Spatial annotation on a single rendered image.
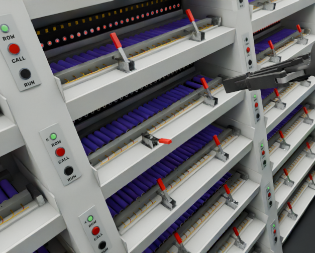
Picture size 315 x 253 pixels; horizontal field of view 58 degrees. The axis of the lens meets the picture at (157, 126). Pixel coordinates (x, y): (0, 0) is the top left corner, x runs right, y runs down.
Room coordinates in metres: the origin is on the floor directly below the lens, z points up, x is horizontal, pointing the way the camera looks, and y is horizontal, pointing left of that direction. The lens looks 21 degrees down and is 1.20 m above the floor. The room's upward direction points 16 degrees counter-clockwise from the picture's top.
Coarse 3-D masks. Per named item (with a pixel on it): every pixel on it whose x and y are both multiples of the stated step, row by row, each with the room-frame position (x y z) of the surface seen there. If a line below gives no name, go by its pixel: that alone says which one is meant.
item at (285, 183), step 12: (312, 132) 1.39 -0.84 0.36; (300, 144) 1.34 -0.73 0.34; (312, 144) 1.35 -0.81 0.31; (300, 156) 1.27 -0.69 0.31; (312, 156) 1.24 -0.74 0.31; (288, 168) 1.18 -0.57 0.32; (300, 168) 1.18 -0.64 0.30; (276, 180) 1.11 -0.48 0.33; (288, 180) 1.09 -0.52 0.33; (300, 180) 1.13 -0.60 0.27; (276, 192) 1.06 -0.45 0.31; (288, 192) 1.05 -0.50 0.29; (276, 204) 0.96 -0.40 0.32
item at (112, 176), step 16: (208, 64) 1.01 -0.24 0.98; (224, 96) 0.87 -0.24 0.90; (240, 96) 0.90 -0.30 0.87; (112, 112) 0.79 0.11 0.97; (176, 112) 0.80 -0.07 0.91; (192, 112) 0.79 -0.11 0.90; (208, 112) 0.78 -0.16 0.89; (224, 112) 0.85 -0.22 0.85; (80, 128) 0.73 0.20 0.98; (176, 128) 0.73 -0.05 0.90; (192, 128) 0.74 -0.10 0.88; (128, 144) 0.68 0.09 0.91; (160, 144) 0.66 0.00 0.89; (176, 144) 0.70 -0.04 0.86; (128, 160) 0.62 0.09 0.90; (144, 160) 0.62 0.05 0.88; (96, 176) 0.53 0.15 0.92; (112, 176) 0.57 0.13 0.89; (128, 176) 0.59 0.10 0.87; (112, 192) 0.57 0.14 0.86
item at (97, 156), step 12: (216, 84) 0.93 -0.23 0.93; (192, 96) 0.84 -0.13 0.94; (168, 108) 0.79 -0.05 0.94; (180, 108) 0.81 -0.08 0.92; (156, 120) 0.74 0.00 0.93; (168, 120) 0.75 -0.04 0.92; (132, 132) 0.69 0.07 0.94; (144, 132) 0.71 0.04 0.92; (108, 144) 0.65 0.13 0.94; (120, 144) 0.66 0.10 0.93; (132, 144) 0.66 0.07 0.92; (96, 156) 0.61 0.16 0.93; (108, 156) 0.64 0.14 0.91
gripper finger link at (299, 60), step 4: (296, 60) 0.46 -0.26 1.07; (300, 60) 0.46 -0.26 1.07; (284, 64) 0.48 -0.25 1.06; (288, 64) 0.47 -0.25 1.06; (292, 64) 0.47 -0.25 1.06; (276, 68) 0.50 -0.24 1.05; (280, 68) 0.49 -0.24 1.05; (248, 72) 0.54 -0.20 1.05; (260, 72) 0.53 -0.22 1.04; (264, 72) 0.51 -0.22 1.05; (268, 72) 0.50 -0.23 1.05; (272, 72) 0.50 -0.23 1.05; (248, 76) 0.54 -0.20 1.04; (252, 76) 0.53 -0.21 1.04; (292, 80) 0.47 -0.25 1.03; (296, 80) 0.46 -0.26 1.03; (300, 80) 0.46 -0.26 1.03; (304, 80) 0.45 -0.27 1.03
